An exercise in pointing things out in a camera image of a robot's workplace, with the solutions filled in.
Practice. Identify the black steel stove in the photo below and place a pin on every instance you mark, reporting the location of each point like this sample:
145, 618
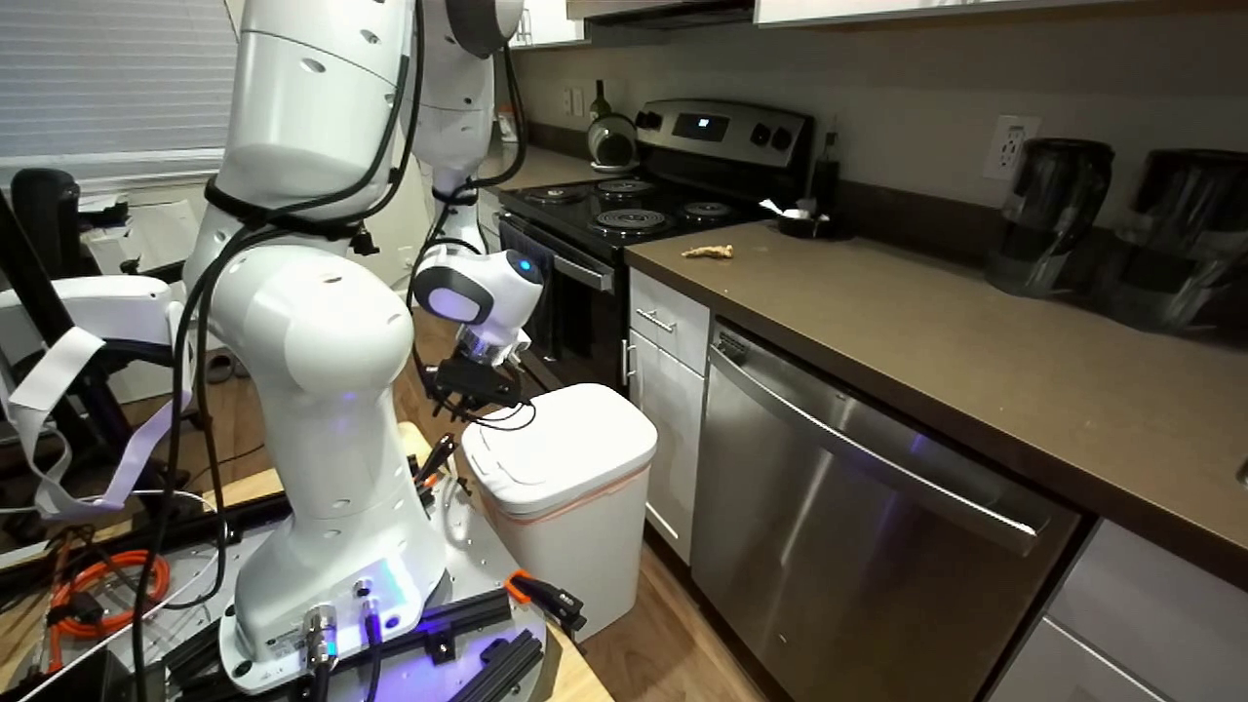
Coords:
611, 219

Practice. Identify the steel kettle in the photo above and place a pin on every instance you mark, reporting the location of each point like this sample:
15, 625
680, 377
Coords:
611, 139

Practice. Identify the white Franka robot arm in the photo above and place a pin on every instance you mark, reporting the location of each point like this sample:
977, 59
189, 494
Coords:
326, 338

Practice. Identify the white window blind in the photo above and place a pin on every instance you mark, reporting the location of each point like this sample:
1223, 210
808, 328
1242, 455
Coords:
118, 78

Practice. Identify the tan ginger root piece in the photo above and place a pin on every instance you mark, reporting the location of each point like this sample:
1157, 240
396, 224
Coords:
706, 250

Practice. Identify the white lidded trash bin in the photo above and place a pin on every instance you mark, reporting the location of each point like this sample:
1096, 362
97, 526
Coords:
572, 520

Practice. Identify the white wall outlet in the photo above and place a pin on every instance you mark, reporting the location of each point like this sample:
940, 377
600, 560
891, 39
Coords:
1006, 145

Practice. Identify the stainless steel dishwasher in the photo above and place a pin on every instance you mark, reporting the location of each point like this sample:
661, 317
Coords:
830, 548

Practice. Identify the white corner upper cabinet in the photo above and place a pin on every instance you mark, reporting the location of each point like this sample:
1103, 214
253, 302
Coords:
547, 24

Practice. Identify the dark glass bottle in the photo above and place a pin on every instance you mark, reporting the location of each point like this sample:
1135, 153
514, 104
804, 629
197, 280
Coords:
824, 187

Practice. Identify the orange black bar clamp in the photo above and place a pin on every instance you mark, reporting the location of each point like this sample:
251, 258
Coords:
552, 601

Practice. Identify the grey cabinet drawer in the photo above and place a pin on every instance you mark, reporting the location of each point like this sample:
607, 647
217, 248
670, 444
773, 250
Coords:
1157, 611

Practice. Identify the black aluminium extrusion bar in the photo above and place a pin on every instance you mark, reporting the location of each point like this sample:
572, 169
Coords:
500, 663
449, 618

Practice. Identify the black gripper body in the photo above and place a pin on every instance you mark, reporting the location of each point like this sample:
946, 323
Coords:
477, 377

